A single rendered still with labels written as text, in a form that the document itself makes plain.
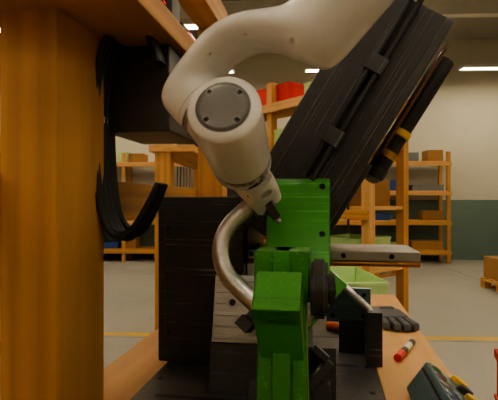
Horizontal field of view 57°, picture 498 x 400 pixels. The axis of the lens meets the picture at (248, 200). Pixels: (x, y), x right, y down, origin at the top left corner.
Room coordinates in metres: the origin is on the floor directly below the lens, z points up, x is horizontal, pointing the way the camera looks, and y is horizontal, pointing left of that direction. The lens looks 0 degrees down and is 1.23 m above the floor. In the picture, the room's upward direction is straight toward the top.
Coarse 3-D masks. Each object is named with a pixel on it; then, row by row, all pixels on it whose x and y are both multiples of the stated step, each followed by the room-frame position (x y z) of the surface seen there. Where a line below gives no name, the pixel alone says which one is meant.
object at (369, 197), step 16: (272, 96) 4.17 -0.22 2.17; (288, 96) 4.07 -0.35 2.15; (272, 112) 4.12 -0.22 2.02; (288, 112) 4.46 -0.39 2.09; (272, 128) 4.17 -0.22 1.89; (272, 144) 4.17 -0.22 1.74; (400, 160) 3.61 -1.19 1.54; (400, 176) 3.61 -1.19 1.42; (368, 192) 3.33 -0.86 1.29; (384, 192) 3.65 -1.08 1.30; (400, 192) 3.61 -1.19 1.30; (352, 208) 3.45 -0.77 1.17; (368, 208) 3.33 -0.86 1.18; (384, 208) 3.45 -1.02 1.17; (400, 208) 3.57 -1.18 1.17; (368, 224) 3.33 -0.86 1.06; (400, 224) 3.61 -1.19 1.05; (336, 240) 3.60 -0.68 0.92; (352, 240) 3.48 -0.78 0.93; (368, 240) 3.33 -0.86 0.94; (384, 240) 3.64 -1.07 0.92; (400, 240) 3.61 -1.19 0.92; (400, 272) 3.61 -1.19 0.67; (400, 288) 3.61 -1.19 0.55
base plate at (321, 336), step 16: (320, 320) 1.28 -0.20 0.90; (320, 336) 1.13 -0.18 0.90; (336, 336) 1.13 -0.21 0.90; (336, 352) 1.01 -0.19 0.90; (160, 368) 0.91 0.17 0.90; (176, 368) 0.91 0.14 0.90; (192, 368) 0.91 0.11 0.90; (208, 368) 0.91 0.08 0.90; (336, 368) 0.91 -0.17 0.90; (352, 368) 0.91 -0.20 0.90; (368, 368) 0.91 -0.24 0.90; (160, 384) 0.83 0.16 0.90; (176, 384) 0.83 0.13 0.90; (192, 384) 0.83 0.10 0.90; (352, 384) 0.83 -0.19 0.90; (368, 384) 0.83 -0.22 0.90
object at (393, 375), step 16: (384, 304) 1.48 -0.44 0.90; (400, 304) 1.48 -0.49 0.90; (384, 336) 1.13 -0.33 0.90; (400, 336) 1.13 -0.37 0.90; (416, 336) 1.13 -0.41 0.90; (384, 352) 1.01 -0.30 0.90; (416, 352) 1.01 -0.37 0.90; (432, 352) 1.01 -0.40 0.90; (384, 368) 0.91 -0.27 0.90; (400, 368) 0.91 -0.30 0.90; (416, 368) 0.91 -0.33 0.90; (384, 384) 0.83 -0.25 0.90; (400, 384) 0.83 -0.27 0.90
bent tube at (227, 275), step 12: (240, 204) 0.80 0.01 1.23; (228, 216) 0.80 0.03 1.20; (240, 216) 0.79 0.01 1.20; (228, 228) 0.79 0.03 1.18; (216, 240) 0.79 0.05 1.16; (228, 240) 0.79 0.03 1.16; (216, 252) 0.78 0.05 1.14; (228, 252) 0.79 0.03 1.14; (216, 264) 0.78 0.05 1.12; (228, 264) 0.78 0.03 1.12; (228, 276) 0.77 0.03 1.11; (240, 276) 0.78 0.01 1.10; (228, 288) 0.77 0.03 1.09; (240, 288) 0.76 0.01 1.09; (252, 288) 0.77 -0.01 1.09; (240, 300) 0.76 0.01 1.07
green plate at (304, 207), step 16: (288, 192) 0.86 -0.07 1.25; (304, 192) 0.85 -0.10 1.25; (320, 192) 0.85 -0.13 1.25; (288, 208) 0.85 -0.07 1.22; (304, 208) 0.84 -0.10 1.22; (320, 208) 0.84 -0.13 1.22; (272, 224) 0.85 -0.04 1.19; (288, 224) 0.84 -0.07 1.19; (304, 224) 0.84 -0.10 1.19; (320, 224) 0.83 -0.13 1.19; (272, 240) 0.84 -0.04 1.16; (288, 240) 0.83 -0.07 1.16; (304, 240) 0.83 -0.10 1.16; (320, 240) 0.82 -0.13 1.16; (320, 256) 0.82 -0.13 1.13
